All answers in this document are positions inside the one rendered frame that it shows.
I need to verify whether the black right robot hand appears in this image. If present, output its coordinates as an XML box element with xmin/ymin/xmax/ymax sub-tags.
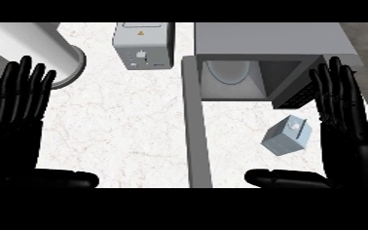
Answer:
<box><xmin>242</xmin><ymin>56</ymin><xmax>368</xmax><ymax>189</ymax></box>

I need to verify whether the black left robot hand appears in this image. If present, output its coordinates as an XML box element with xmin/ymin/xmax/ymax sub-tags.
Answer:
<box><xmin>0</xmin><ymin>55</ymin><xmax>100</xmax><ymax>189</ymax></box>

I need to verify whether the pale blue milk carton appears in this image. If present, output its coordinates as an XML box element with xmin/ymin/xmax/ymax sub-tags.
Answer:
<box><xmin>259</xmin><ymin>114</ymin><xmax>313</xmax><ymax>157</ymax></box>

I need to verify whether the grey microwave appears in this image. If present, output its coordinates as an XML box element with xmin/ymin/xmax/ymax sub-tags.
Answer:
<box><xmin>191</xmin><ymin>22</ymin><xmax>364</xmax><ymax>110</ymax></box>

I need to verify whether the grey microwave door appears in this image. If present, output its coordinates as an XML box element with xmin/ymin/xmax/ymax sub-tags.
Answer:
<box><xmin>180</xmin><ymin>56</ymin><xmax>214</xmax><ymax>189</ymax></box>

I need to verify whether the white cylindrical appliance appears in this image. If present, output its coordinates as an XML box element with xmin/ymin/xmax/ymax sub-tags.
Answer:
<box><xmin>0</xmin><ymin>22</ymin><xmax>87</xmax><ymax>91</ymax></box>

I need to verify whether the grey toaster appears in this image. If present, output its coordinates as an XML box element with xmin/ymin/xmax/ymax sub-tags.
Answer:
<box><xmin>110</xmin><ymin>22</ymin><xmax>177</xmax><ymax>71</ymax></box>

